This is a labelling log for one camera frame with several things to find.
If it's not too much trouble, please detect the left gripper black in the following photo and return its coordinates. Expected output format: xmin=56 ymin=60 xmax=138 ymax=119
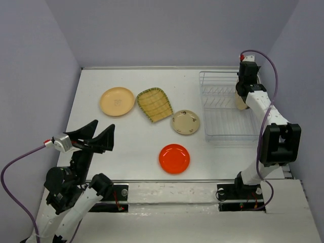
xmin=65 ymin=118 xmax=117 ymax=184

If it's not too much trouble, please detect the beige painted plate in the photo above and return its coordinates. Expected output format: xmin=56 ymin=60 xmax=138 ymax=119
xmin=235 ymin=92 xmax=249 ymax=110

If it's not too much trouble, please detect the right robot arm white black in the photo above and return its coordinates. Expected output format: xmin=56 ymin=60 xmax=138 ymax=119
xmin=233 ymin=59 xmax=302 ymax=199

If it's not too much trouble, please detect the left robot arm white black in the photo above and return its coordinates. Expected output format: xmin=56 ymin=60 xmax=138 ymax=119
xmin=24 ymin=119 xmax=115 ymax=242

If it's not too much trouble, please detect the round yellow plate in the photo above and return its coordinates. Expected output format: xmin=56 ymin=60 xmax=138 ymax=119
xmin=99 ymin=87 xmax=135 ymax=116

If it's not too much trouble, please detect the green yellow woven-pattern plate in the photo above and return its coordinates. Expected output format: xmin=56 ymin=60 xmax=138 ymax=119
xmin=136 ymin=87 xmax=174 ymax=123

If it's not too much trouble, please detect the small beige patterned plate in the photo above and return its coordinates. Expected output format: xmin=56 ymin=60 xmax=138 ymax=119
xmin=171 ymin=110 xmax=200 ymax=136

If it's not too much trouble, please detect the orange round plate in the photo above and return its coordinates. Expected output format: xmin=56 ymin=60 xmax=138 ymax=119
xmin=158 ymin=144 xmax=190 ymax=175

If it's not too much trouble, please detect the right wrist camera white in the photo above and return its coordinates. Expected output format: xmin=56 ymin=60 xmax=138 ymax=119
xmin=240 ymin=54 xmax=255 ymax=62

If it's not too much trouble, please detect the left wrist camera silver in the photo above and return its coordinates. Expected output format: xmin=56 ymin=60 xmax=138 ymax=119
xmin=53 ymin=133 xmax=72 ymax=153

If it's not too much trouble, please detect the white wire dish rack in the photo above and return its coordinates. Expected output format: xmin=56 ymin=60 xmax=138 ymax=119
xmin=199 ymin=70 xmax=260 ymax=143

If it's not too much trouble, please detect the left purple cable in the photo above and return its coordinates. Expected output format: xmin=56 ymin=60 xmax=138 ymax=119
xmin=1 ymin=145 xmax=84 ymax=243

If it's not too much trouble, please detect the purple cable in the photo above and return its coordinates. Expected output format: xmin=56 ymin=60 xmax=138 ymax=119
xmin=1 ymin=145 xmax=84 ymax=243
xmin=240 ymin=50 xmax=279 ymax=203

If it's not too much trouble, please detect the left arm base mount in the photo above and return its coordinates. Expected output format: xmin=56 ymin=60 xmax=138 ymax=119
xmin=89 ymin=183 xmax=129 ymax=213

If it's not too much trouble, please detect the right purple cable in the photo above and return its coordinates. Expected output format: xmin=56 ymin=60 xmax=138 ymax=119
xmin=240 ymin=50 xmax=279 ymax=203

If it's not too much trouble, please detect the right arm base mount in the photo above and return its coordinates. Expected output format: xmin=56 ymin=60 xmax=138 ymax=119
xmin=215 ymin=183 xmax=265 ymax=212

